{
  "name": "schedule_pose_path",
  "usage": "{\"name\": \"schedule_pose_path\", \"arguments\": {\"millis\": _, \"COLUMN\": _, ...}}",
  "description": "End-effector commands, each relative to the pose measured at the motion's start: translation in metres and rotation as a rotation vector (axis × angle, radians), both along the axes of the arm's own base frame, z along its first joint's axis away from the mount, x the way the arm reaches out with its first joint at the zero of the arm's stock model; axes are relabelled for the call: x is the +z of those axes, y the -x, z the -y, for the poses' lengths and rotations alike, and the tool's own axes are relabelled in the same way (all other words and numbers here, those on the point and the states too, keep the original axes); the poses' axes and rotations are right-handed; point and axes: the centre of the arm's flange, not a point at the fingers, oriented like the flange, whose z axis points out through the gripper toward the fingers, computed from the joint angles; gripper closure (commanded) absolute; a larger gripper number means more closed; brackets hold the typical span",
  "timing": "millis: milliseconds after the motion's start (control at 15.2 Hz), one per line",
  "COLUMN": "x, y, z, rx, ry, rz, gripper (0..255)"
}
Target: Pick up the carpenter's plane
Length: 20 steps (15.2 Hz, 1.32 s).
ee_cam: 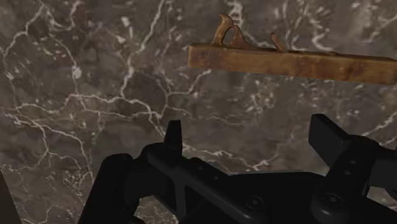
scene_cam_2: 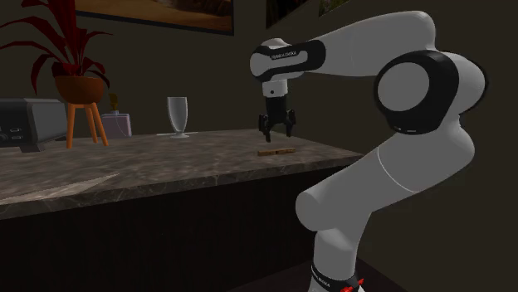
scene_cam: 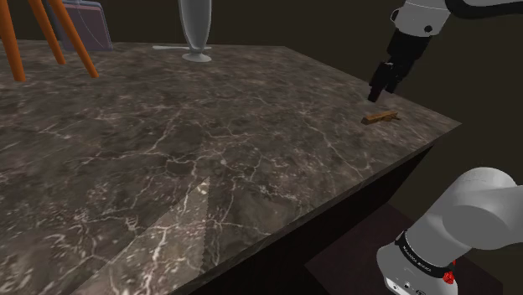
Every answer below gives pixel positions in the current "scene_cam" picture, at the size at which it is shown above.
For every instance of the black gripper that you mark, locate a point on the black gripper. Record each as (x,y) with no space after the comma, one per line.
(406,49)

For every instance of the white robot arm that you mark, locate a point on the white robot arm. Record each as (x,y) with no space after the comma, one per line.
(474,220)

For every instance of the brown wooden block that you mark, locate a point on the brown wooden block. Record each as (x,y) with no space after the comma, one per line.
(378,118)

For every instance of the tall grey vase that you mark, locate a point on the tall grey vase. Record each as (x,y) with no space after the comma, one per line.
(196,24)

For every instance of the purple grey case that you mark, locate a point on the purple grey case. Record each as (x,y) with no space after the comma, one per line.
(94,28)

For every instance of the orange three-legged stand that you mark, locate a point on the orange three-legged stand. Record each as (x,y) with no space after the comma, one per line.
(73,41)

